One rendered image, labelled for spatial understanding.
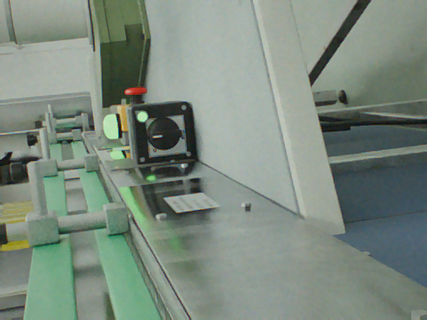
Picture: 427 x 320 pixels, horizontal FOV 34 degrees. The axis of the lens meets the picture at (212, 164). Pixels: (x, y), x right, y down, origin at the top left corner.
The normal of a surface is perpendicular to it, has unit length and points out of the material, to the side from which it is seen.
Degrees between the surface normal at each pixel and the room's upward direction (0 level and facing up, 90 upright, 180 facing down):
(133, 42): 90
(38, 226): 90
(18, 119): 90
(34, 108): 90
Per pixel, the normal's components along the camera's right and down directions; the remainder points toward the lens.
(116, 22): 0.15, -0.31
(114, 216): 0.22, 0.11
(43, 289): -0.10, -0.99
